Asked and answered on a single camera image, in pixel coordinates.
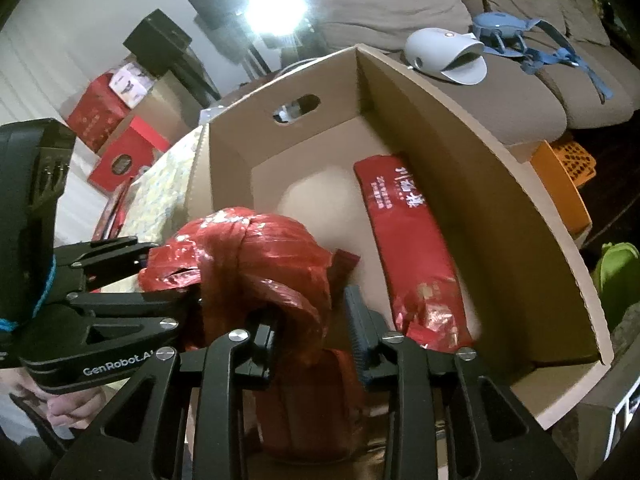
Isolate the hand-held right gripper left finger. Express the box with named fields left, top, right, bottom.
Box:
left=50, top=321, right=281, bottom=480

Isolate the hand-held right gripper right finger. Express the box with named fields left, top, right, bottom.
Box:
left=343, top=284, right=576, bottom=480

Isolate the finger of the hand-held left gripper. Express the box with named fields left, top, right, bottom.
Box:
left=54, top=235, right=159, bottom=292
left=66, top=291, right=202, bottom=347

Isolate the red cat print bag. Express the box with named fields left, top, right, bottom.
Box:
left=91, top=179, right=137, bottom=242

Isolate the red plastic twine ball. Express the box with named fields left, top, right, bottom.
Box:
left=138, top=205, right=369, bottom=464

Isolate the tall red foil packet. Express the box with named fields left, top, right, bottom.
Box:
left=352, top=153, right=477, bottom=352

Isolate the large cardboard box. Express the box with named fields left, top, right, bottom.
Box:
left=186, top=43, right=616, bottom=432

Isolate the person's left hand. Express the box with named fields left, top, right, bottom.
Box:
left=9, top=369, right=107, bottom=427

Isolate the yellow plaid tablecloth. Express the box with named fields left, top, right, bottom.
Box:
left=131, top=124, right=207, bottom=272

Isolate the red chocolate gift box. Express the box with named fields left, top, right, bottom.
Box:
left=88, top=115, right=172, bottom=197

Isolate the red gold gift box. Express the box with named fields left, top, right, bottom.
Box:
left=65, top=73, right=127, bottom=154

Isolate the white curtain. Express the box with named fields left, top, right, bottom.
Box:
left=0, top=20, right=128, bottom=128

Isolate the white pink tissue box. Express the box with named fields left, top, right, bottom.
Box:
left=108, top=63, right=154, bottom=109

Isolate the brown cardboard carton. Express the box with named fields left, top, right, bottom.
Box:
left=96, top=74, right=197, bottom=157

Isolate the black speaker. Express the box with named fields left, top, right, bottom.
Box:
left=183, top=0, right=257, bottom=32
left=122, top=7, right=194, bottom=79

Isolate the green plastic container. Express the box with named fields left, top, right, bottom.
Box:
left=589, top=241, right=640, bottom=312

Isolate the brown sofa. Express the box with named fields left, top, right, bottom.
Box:
left=289, top=0, right=640, bottom=149

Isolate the white hooded device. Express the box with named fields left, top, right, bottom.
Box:
left=403, top=28, right=489, bottom=86

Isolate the bright lamp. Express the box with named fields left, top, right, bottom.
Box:
left=244, top=0, right=312, bottom=49

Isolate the large brown cushion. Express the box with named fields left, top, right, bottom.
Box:
left=294, top=0, right=472, bottom=54

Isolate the small brown cushion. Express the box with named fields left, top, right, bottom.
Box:
left=549, top=0, right=612, bottom=44

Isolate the blue cord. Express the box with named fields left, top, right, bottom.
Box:
left=0, top=254, right=57, bottom=334

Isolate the blue strap harness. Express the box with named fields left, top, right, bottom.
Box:
left=469, top=11, right=617, bottom=104

